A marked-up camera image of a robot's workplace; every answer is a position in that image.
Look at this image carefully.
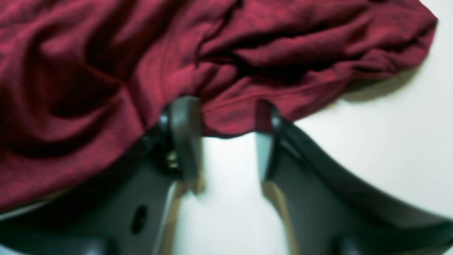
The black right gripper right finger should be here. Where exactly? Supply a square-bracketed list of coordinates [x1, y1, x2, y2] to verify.
[254, 100, 452, 255]

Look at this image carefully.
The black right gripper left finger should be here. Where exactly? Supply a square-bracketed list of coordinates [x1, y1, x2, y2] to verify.
[1, 96, 202, 255]

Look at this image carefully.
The dark red t-shirt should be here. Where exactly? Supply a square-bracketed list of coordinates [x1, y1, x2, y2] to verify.
[0, 0, 437, 210]

